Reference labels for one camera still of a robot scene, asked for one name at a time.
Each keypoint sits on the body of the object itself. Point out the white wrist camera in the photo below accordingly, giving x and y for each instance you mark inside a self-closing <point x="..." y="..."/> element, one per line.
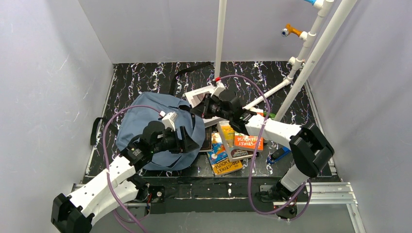
<point x="168" y="119"/>
<point x="218" y="86"/>

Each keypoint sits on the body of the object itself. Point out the light blue student backpack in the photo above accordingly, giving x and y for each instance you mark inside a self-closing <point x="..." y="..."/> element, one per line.
<point x="145" y="108"/>

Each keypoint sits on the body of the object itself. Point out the orange storey treehouse book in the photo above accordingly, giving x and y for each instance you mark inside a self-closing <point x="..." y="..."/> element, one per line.
<point x="246" y="142"/>

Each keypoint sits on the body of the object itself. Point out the colourful blue storey book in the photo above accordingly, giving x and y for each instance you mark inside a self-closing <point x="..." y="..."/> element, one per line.
<point x="219" y="159"/>

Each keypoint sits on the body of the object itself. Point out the aluminium rail frame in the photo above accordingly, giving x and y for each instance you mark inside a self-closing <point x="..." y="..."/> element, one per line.
<point x="334" y="193"/>

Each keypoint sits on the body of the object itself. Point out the dark three days book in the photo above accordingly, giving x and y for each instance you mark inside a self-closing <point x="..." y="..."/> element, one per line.
<point x="207" y="144"/>

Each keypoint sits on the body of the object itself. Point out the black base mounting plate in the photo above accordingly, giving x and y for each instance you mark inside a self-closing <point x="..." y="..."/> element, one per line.
<point x="210" y="194"/>

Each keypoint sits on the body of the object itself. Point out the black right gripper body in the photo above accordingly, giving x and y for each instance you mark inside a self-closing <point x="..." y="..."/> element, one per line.
<point x="206" y="107"/>

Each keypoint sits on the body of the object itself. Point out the orange blue pipe valve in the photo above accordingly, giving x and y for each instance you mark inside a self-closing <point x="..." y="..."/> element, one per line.
<point x="289" y="29"/>

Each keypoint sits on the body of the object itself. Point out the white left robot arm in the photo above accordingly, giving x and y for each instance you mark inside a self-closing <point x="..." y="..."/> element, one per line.
<point x="119" y="183"/>

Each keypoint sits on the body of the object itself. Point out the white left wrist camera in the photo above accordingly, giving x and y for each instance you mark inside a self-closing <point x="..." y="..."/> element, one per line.
<point x="168" y="119"/>

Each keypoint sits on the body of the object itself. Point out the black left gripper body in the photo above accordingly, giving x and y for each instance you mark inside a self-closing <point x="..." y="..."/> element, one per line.
<point x="182" y="140"/>

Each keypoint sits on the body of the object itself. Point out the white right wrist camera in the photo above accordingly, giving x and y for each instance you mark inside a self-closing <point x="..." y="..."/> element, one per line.
<point x="218" y="86"/>

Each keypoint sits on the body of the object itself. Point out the beige paperback book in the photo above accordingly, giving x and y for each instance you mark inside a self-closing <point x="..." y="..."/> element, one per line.
<point x="227" y="135"/>

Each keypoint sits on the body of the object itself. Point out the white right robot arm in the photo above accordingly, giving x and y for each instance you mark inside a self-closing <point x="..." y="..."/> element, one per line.
<point x="310" y="149"/>

